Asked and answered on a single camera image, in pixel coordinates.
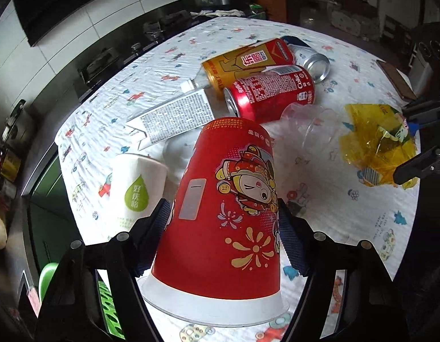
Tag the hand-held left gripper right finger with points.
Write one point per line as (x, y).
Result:
(291, 242)

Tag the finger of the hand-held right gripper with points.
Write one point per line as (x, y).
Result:
(421, 112)
(419, 169)

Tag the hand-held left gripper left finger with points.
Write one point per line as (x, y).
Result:
(154, 228)

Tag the yellow plastic wrapper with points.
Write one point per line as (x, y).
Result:
(373, 139)

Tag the red printed paper cup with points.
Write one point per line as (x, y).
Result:
(223, 221)

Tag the silver drink can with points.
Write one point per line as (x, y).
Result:
(312, 62)

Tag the red cola can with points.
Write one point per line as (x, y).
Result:
(273, 92)

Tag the gold and red drink can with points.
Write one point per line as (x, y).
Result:
(241, 62)

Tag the brown flat board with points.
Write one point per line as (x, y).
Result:
(394, 78)

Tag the white paper cup green drop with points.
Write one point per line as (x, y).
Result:
(134, 185)

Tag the clear plastic cup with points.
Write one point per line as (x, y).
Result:
(309, 121)

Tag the white drink carton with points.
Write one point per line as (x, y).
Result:
(177, 117)

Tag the clear plastic bottle white cap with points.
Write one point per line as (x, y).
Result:
(188, 84)

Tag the yellow tin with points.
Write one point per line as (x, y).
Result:
(10, 164)

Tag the white printed tablecloth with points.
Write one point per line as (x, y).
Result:
(170, 60)

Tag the black gas stove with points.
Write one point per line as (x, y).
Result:
(102, 64)

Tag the white cloth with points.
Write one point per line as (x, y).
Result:
(220, 12)

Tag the black range hood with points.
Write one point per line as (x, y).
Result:
(63, 3)

